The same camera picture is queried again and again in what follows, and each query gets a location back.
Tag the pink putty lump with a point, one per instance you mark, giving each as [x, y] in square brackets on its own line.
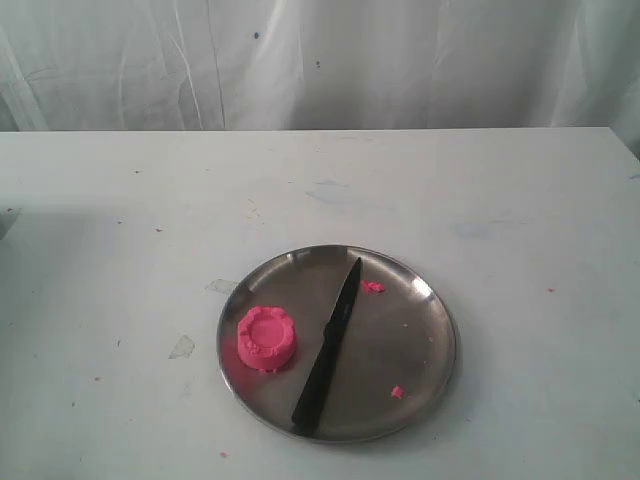
[266, 338]

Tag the round steel plate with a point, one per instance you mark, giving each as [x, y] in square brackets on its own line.
[404, 336]

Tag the black serrated knife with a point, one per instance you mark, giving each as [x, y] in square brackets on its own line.
[311, 402]

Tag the pink crumb upper right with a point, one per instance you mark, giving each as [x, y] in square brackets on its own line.
[371, 287]

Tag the pink crumb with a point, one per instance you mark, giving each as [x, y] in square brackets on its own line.
[371, 287]
[397, 392]

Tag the pink crumb lower right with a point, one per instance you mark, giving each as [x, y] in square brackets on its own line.
[397, 392]

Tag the white backdrop curtain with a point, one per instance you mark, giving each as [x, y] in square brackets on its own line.
[243, 65]

